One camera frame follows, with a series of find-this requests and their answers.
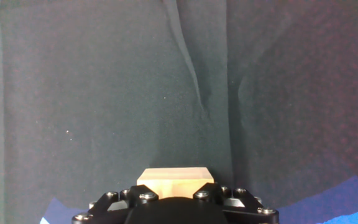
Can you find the black cloth with blue print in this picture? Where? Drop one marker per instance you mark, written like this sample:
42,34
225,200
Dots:
179,77

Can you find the small wooden block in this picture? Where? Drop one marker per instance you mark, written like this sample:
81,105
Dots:
174,182

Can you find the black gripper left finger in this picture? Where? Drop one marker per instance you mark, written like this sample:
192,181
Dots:
120,199

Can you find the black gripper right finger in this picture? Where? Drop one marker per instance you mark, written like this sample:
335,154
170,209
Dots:
235,199

